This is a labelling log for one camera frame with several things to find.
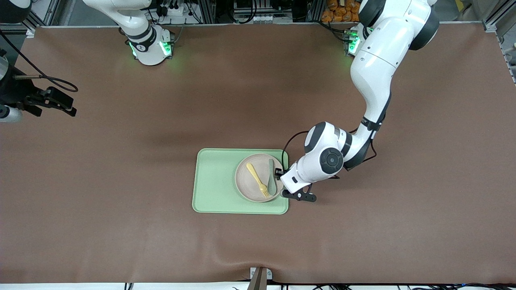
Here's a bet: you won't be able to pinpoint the yellow plastic fork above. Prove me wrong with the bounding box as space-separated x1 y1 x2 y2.
246 162 270 198

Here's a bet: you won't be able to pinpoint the brown table mat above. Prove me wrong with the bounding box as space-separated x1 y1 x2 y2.
0 22 516 284

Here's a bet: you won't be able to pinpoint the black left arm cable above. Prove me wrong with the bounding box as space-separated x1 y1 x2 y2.
281 128 378 170

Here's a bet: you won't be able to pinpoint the mint green rectangular tray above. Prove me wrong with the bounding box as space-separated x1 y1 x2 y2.
192 148 289 215

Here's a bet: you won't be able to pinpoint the white power strip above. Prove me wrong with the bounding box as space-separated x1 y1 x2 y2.
155 3 190 17

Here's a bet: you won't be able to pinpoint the grey power strip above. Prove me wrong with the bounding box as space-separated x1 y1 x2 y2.
233 14 275 23

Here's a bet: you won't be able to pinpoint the metal table clamp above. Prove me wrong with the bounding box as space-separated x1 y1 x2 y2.
249 267 273 290

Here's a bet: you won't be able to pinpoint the pale green plastic spoon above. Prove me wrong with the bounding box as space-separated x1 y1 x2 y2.
267 159 277 195

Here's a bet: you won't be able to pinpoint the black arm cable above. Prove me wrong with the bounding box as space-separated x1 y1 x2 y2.
0 30 79 93
281 128 378 170

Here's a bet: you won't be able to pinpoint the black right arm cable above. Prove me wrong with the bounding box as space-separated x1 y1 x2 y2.
0 30 79 93

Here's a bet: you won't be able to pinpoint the round white speckled plate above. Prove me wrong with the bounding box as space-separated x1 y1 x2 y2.
235 153 285 203

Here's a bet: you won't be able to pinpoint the orange packaged items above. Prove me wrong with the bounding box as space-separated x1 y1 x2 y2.
321 0 365 23

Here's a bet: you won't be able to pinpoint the aluminium frame post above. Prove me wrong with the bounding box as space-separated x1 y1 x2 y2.
483 0 516 33
24 0 61 39

